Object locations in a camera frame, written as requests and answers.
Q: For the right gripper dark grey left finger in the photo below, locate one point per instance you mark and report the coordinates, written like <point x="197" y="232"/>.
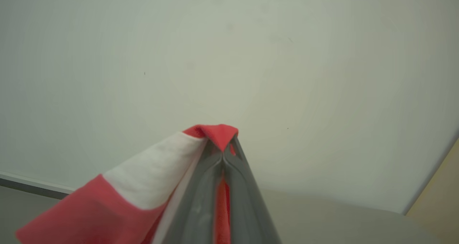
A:
<point x="197" y="208"/>

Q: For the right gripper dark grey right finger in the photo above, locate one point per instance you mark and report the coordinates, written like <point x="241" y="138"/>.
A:
<point x="247" y="208"/>

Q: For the red and white clothing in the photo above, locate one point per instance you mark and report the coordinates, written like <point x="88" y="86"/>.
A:
<point x="118" y="201"/>

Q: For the white and black baseboard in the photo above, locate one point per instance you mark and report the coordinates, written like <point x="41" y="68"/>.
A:
<point x="32" y="184"/>

